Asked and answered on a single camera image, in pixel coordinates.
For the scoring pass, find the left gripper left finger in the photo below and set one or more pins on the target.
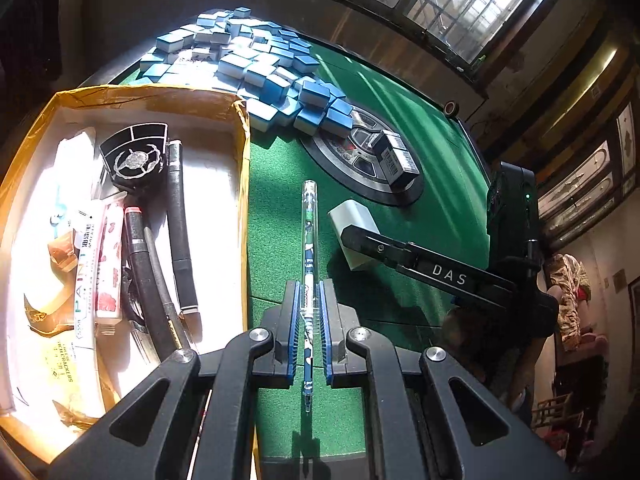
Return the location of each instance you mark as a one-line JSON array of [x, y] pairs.
[[286, 334]]

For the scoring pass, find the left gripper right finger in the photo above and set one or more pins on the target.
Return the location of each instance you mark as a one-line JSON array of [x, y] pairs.
[[332, 334]]

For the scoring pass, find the white phone charger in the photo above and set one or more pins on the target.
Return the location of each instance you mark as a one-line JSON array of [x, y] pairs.
[[350, 220]]

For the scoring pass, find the blue patterned clear pen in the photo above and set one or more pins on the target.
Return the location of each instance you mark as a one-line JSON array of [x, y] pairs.
[[309, 242]]

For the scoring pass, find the black red marker pen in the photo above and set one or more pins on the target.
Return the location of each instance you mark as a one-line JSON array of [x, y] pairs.
[[154, 314]]

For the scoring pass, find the long black pen case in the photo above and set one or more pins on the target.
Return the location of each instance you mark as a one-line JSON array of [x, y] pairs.
[[178, 232]]

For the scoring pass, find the yellow cardboard box tray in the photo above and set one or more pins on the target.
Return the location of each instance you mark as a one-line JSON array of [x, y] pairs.
[[214, 130]]

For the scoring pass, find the pink rose hand cream tube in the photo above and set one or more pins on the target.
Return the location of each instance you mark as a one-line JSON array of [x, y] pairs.
[[109, 276]]

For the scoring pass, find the white paint marker pen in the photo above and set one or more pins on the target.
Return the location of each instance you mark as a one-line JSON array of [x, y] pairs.
[[85, 285]]

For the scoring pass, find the white orange ointment box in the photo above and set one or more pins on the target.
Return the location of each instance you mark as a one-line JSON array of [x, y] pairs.
[[72, 178]]

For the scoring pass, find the person's right hand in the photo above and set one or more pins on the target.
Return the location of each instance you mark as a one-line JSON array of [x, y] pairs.
[[496, 351]]

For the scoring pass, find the black white cigarette box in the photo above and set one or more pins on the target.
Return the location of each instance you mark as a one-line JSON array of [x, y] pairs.
[[397, 163]]

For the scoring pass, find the round table centre console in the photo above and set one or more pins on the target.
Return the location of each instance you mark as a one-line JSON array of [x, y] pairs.
[[351, 160]]

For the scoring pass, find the black tape roll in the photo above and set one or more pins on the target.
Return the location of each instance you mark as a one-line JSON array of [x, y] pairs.
[[451, 109]]

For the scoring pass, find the yellow crumpled packet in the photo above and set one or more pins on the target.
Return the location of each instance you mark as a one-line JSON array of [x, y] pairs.
[[79, 395]]

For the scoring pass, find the blue white mahjong tile pile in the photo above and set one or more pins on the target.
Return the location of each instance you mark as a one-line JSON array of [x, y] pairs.
[[267, 65]]

